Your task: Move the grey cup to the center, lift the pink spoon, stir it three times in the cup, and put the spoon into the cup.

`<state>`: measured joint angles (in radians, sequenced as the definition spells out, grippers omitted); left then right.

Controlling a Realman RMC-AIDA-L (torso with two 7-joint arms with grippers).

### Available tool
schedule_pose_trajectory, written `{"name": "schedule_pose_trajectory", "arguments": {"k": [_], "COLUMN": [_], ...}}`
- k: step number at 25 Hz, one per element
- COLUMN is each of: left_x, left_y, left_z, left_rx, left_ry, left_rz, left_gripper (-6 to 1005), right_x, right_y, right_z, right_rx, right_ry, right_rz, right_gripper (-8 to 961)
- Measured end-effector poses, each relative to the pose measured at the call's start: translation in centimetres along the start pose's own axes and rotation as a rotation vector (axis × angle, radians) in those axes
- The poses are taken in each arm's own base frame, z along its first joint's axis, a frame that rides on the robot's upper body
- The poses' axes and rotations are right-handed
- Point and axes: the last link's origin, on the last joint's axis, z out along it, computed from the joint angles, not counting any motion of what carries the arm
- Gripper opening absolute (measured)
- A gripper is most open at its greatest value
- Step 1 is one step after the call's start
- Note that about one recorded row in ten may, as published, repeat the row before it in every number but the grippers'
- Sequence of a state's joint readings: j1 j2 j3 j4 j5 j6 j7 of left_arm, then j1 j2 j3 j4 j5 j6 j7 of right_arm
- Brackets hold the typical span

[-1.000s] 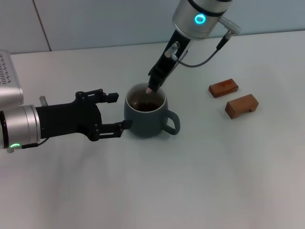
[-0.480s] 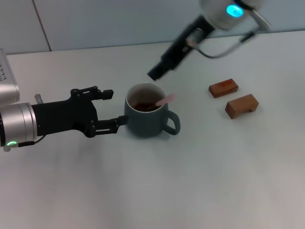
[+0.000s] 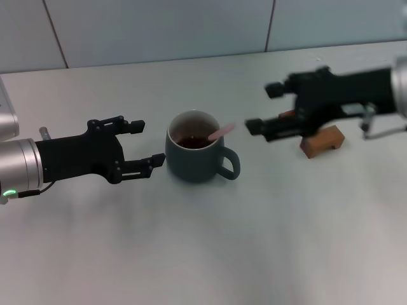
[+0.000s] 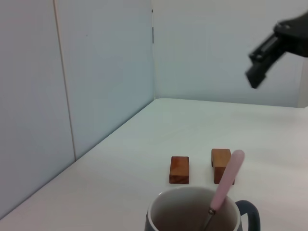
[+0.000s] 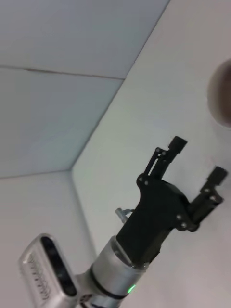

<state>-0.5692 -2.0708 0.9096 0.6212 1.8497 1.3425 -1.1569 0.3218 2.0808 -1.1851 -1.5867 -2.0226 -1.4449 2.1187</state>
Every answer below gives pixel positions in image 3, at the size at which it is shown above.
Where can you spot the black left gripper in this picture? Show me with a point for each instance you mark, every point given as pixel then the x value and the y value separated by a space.
pixel 79 155

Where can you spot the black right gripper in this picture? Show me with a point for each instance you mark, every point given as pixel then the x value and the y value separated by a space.
pixel 334 92

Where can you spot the grey ceramic cup with tea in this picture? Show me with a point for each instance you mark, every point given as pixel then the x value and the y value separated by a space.
pixel 187 162

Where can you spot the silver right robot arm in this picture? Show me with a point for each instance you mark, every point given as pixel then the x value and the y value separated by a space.
pixel 401 89

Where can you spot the flat wooden block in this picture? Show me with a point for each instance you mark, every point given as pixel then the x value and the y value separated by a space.
pixel 287 113

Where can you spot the notched wooden block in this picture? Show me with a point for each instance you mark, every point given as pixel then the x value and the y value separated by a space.
pixel 324 143

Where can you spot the silver plug stud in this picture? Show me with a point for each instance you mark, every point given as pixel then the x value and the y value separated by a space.
pixel 44 133

